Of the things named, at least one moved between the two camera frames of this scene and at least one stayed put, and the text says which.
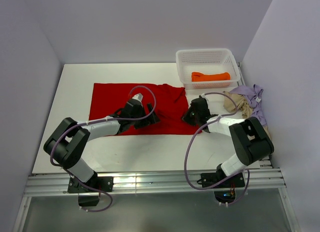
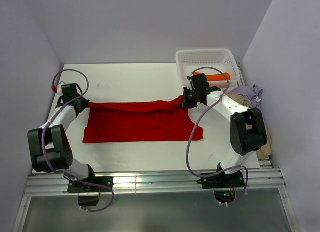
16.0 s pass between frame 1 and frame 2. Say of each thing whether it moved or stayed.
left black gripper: moved
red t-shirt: moved
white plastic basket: stayed
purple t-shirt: stayed
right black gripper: moved
